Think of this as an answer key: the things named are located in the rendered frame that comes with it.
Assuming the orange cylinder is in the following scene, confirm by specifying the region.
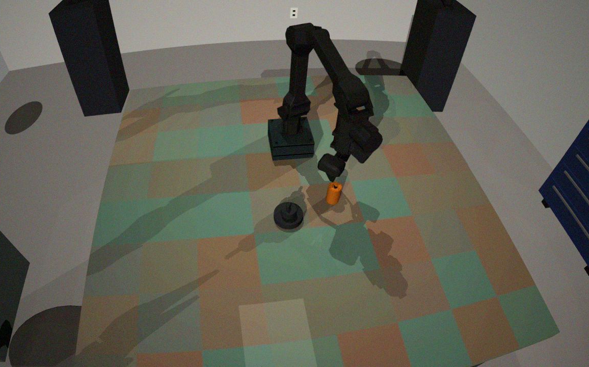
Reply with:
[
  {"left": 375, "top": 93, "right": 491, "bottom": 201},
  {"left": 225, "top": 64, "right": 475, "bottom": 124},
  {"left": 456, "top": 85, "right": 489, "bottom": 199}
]
[{"left": 326, "top": 181, "right": 341, "bottom": 205}]

